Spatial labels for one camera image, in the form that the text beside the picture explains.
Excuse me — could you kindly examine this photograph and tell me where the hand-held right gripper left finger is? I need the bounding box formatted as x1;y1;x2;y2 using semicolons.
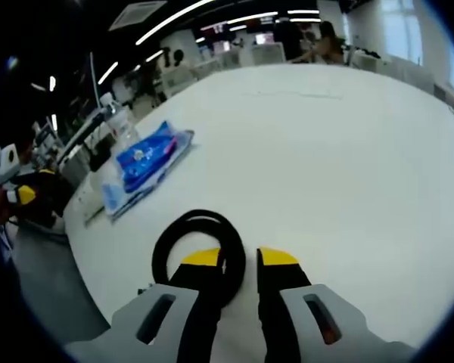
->
111;247;228;363

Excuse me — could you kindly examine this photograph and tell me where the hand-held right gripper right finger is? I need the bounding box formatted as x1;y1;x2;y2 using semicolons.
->
256;246;368;363

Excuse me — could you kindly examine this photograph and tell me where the black computer mouse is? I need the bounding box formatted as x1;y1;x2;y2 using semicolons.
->
89;141;113;172

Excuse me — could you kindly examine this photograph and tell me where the black cable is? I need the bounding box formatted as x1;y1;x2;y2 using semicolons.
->
151;209;247;309

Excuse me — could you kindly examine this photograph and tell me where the blue pad plastic packet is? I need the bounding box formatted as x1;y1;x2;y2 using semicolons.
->
100;128;196;223

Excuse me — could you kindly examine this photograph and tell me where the clear water bottle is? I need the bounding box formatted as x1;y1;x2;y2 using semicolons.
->
98;92;141;150

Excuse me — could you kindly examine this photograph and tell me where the small blue packet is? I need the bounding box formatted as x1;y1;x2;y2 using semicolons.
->
116;120;179;183

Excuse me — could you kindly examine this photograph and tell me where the silver laptop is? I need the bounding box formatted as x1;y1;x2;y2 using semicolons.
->
58;52;114;167

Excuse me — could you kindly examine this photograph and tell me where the white table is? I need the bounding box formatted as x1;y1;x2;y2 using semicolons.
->
64;62;454;352

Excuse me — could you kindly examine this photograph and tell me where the small window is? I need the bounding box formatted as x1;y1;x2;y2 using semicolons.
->
381;0;424;61

